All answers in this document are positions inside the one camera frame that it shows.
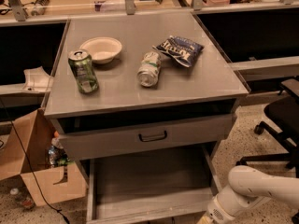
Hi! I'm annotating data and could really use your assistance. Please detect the grey drawer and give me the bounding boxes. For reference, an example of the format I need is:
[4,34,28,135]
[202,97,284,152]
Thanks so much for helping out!
[60,114,236,161]
[87,145,221,224]

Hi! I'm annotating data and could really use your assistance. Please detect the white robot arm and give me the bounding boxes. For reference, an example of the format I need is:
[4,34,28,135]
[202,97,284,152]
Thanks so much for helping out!
[196,165,299,224]

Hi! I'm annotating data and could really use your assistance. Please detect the grey drawer cabinet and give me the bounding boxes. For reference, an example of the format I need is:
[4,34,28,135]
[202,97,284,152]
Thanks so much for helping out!
[43,12,249,161]

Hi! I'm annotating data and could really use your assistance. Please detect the grey top drawer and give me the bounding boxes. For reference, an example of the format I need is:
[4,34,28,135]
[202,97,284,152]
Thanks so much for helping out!
[60,114,236,161]

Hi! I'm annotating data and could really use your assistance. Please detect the black office chair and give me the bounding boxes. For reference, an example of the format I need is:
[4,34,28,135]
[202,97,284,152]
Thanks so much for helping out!
[236,78,299,177]

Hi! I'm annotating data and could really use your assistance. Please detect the white soda can lying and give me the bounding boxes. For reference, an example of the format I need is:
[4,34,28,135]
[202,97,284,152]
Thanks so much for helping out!
[137,51,161,87]

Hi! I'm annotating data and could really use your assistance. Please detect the bottles inside cardboard box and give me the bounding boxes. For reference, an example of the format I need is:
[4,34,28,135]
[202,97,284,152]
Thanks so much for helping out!
[47,132,71,168]

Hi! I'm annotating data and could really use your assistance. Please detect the blue chip bag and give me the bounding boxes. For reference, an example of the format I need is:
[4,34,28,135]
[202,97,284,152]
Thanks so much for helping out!
[153,35,204,68]

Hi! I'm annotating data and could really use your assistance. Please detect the plastic bottle on floor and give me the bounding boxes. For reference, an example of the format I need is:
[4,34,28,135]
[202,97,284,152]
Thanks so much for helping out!
[10,188,35,210]

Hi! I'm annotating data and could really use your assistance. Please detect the cardboard box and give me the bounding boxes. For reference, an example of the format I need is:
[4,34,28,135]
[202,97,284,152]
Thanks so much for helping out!
[0,110,87,206]

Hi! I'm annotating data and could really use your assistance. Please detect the white paper bowl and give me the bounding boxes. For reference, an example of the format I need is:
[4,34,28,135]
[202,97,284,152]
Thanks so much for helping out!
[80,37,122,64]

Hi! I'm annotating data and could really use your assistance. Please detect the green soda can upright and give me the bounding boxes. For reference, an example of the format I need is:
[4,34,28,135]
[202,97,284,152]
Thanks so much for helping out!
[68,49,98,94]

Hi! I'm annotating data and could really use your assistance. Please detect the grey handheld tool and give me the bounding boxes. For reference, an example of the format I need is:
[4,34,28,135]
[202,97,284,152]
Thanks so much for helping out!
[31,0,50,16]

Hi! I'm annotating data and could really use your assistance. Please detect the black cable on floor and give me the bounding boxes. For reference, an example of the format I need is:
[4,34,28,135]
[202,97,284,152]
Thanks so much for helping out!
[0,100,71,224]

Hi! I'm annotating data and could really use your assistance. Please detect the white bracket plate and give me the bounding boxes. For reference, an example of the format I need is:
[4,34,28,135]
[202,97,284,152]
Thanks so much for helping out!
[22,66,53,93]

